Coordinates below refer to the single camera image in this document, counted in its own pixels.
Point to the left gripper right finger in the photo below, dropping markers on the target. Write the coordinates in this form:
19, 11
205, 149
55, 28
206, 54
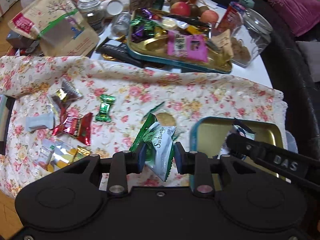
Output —
197, 166

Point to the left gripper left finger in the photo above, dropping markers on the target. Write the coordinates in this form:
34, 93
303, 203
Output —
122, 164

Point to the green white Subiaoge snack packet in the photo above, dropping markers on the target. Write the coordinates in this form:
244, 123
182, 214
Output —
159, 140

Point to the blue white small packet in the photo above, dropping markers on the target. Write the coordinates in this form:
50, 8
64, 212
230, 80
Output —
238, 128

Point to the green foil candy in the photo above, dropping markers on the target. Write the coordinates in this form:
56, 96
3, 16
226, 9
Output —
104, 111

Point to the red foil snack packet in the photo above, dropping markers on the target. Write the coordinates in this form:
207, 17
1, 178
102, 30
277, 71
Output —
77, 127

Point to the yellow white snack packet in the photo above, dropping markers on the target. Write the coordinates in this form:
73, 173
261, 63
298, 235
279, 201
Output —
57, 154

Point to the brown jujube snack packet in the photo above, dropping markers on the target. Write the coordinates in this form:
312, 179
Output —
64, 96

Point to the gold tray with snacks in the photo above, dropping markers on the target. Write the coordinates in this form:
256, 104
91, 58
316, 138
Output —
161, 37

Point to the empty gold tin tray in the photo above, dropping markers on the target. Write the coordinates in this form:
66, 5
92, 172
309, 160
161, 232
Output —
209, 134

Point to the clear biscuit packet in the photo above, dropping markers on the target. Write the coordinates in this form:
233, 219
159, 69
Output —
162, 115

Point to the black leather sofa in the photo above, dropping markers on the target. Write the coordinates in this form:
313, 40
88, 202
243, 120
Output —
289, 73

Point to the floral tablecloth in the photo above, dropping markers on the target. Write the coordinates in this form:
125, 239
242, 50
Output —
188, 97

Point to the grey white wrapper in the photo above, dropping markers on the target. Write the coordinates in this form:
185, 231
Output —
40, 122

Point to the black remote control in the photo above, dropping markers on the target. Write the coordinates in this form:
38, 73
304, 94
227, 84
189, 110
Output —
118, 51

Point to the grey cushion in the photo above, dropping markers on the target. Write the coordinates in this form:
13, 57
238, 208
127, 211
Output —
311, 53

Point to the pink snack packet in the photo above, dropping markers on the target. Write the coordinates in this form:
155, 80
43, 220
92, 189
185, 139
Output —
192, 47

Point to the glass cookie jar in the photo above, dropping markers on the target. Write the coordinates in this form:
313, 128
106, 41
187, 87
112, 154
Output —
250, 33

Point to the beige cracker packet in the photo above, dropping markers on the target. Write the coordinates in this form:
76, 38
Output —
222, 40

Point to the purple foil candy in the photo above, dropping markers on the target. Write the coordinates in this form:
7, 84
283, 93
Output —
138, 34

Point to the red apple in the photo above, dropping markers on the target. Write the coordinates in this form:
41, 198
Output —
209, 16
180, 8

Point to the magenta cushion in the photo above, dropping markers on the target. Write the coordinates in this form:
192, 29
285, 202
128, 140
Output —
300, 15

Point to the kiwi fruit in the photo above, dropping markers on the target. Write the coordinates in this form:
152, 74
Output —
196, 11

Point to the white jar lid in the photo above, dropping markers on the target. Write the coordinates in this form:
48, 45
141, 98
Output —
111, 8

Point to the kraft paper zip bag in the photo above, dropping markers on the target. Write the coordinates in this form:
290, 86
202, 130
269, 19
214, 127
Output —
58, 25

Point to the small glass spice jar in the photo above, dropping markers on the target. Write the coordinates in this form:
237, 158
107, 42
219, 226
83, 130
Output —
93, 12

